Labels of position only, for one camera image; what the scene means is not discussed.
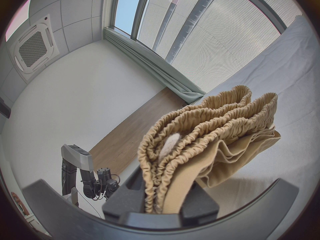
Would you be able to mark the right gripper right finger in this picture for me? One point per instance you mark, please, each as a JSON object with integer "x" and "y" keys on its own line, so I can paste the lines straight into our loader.
{"x": 200, "y": 206}

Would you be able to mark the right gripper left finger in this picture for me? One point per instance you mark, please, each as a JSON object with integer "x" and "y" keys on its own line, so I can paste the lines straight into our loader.
{"x": 127, "y": 199}

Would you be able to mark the tan shorts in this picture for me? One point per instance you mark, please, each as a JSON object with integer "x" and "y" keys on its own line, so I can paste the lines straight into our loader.
{"x": 212, "y": 134}

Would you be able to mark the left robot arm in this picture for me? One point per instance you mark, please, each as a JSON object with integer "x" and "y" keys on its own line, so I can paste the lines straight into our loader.
{"x": 75, "y": 159}

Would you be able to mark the bed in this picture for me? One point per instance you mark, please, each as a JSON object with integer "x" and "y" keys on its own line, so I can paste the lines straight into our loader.
{"x": 287, "y": 84}

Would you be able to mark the grey-green curtain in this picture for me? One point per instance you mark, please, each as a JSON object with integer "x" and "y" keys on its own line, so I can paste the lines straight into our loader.
{"x": 155, "y": 64}

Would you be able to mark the window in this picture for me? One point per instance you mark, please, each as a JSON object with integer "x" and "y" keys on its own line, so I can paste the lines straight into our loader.
{"x": 212, "y": 34}

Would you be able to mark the ceiling air conditioner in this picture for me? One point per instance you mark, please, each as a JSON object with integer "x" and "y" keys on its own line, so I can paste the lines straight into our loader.
{"x": 33, "y": 49}

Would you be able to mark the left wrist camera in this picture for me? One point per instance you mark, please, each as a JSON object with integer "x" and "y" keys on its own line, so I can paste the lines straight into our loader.
{"x": 113, "y": 185}

